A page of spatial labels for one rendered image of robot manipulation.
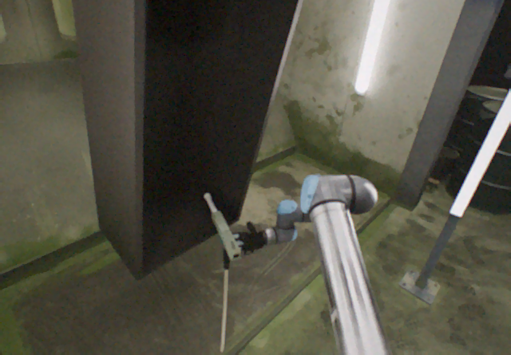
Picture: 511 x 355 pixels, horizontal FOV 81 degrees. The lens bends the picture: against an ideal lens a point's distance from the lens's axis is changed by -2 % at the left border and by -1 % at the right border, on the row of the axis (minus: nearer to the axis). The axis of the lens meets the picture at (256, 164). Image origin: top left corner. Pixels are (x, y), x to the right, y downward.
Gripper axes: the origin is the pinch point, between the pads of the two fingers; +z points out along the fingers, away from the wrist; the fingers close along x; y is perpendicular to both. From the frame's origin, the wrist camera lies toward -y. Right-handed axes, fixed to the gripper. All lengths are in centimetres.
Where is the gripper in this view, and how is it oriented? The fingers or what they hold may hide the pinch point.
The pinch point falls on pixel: (224, 242)
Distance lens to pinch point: 145.3
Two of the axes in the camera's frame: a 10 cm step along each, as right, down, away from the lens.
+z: -9.1, 1.0, -3.9
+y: -1.1, 8.7, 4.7
